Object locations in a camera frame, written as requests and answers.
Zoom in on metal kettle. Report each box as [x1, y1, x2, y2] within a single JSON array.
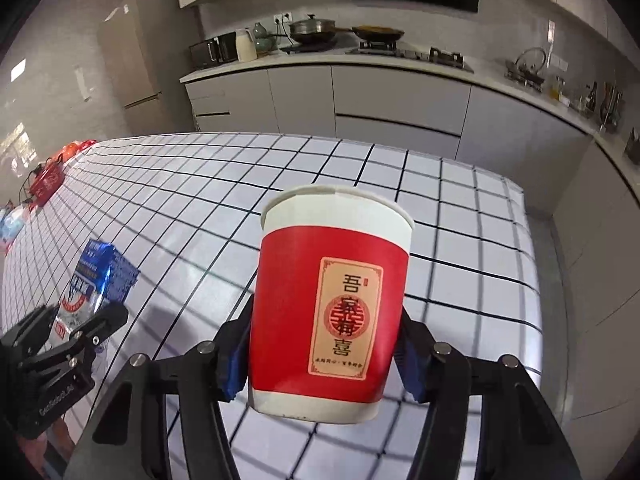
[[504, 47, 547, 93]]

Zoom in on white kitchen island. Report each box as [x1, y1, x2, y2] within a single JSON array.
[[0, 131, 547, 480]]

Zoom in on wok on stove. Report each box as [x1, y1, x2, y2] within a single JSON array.
[[350, 25, 405, 44]]

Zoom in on steel pot with lid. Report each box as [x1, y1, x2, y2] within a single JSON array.
[[288, 14, 336, 46]]

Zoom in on red paper cup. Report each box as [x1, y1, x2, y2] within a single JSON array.
[[248, 184, 414, 425]]

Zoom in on toaster oven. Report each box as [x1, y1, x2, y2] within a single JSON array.
[[189, 32, 238, 70]]

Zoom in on grey base cabinets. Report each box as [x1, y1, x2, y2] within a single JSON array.
[[182, 53, 639, 476]]

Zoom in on blue white milk carton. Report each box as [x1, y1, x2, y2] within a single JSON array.
[[49, 238, 140, 347]]

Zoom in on white electric kettle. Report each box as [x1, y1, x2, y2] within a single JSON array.
[[235, 28, 257, 63]]

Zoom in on red basket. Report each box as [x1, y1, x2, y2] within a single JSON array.
[[27, 159, 65, 207]]

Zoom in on gas stove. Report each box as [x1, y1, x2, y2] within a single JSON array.
[[347, 41, 474, 74]]

